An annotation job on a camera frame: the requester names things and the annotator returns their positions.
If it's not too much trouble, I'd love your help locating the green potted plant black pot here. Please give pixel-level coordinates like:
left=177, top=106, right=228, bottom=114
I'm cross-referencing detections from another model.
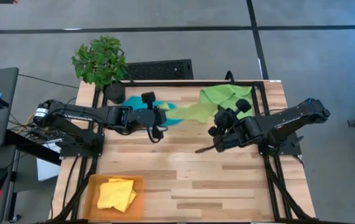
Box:
left=71, top=34, right=128, bottom=105

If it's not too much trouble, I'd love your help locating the black aluminium table frame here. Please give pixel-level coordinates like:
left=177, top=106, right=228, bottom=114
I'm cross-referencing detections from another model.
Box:
left=51, top=80, right=317, bottom=224

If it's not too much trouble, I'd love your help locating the black cable loop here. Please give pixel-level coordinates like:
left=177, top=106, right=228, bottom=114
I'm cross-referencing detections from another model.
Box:
left=225, top=70, right=236, bottom=85

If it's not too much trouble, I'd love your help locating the yellow microfiber towel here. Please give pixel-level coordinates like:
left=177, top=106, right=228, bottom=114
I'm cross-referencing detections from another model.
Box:
left=97, top=177, right=138, bottom=214

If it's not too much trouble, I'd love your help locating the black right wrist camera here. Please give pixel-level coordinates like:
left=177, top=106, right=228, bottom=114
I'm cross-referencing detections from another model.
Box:
left=234, top=98, right=253, bottom=114

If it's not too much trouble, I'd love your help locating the white paper sheet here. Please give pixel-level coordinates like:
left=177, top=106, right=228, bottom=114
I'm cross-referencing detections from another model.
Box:
left=36, top=139, right=62, bottom=182

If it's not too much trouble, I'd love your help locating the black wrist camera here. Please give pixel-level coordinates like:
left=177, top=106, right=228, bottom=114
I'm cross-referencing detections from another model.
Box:
left=234, top=98, right=253, bottom=114
left=140, top=91, right=157, bottom=110

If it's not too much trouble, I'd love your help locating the darker green microfiber towel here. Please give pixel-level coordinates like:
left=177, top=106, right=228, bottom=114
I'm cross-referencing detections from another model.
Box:
left=199, top=83, right=255, bottom=121

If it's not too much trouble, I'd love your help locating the lime green microfiber towel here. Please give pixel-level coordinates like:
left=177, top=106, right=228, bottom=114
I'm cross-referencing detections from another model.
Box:
left=158, top=101, right=219, bottom=124

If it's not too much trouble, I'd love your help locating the teal microfiber towel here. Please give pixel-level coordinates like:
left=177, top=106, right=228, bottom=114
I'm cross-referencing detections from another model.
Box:
left=121, top=95, right=178, bottom=127

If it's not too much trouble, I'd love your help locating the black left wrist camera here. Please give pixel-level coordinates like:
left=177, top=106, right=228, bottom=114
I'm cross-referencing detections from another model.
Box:
left=140, top=91, right=157, bottom=110

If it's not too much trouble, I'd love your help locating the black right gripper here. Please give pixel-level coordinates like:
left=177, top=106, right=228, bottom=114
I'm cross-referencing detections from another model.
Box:
left=210, top=105, right=239, bottom=139

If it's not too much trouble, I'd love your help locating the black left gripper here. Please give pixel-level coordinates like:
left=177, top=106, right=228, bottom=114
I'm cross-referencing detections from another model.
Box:
left=130, top=107, right=168, bottom=129

